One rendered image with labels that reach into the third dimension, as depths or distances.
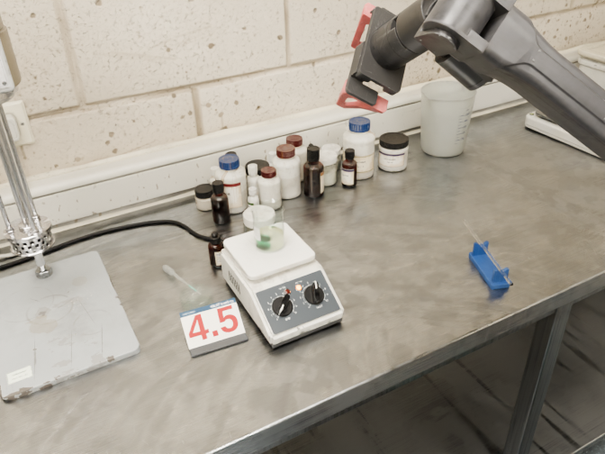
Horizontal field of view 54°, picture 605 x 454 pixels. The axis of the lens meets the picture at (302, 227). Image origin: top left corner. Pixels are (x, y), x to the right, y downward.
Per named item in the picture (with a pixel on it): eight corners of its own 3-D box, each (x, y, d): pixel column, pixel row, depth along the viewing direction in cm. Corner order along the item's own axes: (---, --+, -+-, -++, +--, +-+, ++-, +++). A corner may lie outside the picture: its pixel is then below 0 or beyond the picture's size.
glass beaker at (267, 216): (278, 259, 95) (275, 216, 91) (248, 252, 97) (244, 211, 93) (293, 239, 100) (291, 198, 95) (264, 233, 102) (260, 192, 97)
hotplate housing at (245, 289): (345, 322, 95) (346, 283, 90) (271, 352, 90) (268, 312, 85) (283, 252, 111) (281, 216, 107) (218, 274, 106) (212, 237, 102)
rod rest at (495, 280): (510, 287, 101) (513, 271, 99) (491, 290, 100) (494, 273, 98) (484, 254, 109) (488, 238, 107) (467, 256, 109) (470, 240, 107)
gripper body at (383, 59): (406, 33, 82) (442, 9, 75) (391, 98, 79) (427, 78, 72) (367, 11, 79) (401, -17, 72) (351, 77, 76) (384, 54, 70)
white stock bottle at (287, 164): (305, 196, 128) (303, 150, 122) (279, 202, 127) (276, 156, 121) (295, 184, 133) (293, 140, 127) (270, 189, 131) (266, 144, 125)
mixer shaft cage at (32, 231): (59, 249, 89) (11, 90, 76) (12, 262, 87) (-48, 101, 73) (52, 228, 94) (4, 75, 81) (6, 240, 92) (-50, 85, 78)
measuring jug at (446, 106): (446, 128, 156) (452, 72, 148) (488, 142, 148) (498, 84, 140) (401, 150, 146) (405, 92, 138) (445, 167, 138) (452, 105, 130)
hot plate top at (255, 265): (318, 258, 96) (318, 254, 95) (250, 282, 91) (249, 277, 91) (284, 224, 105) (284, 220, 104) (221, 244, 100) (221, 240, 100)
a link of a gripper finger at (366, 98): (366, 86, 87) (405, 61, 79) (356, 129, 85) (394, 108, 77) (328, 65, 85) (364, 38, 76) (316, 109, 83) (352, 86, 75)
